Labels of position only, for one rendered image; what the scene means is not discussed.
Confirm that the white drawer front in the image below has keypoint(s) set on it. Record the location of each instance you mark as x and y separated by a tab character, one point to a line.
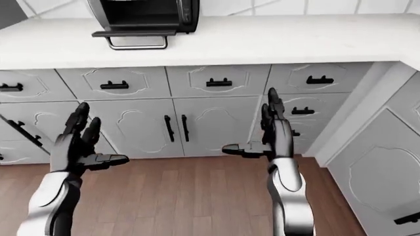
147	83
405	96
328	108
348	78
252	81
311	137
39	83

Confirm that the black and silver toaster oven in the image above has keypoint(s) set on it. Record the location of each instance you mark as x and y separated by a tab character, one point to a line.
105	14

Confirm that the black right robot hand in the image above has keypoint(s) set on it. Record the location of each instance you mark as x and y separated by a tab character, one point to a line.
283	140

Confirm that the black toaster oven door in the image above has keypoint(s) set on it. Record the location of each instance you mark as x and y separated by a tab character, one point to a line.
131	33

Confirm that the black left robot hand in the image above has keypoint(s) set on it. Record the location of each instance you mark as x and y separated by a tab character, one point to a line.
70	150

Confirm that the white cabinet door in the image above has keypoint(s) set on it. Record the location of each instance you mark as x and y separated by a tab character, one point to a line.
223	125
377	172
138	127
39	118

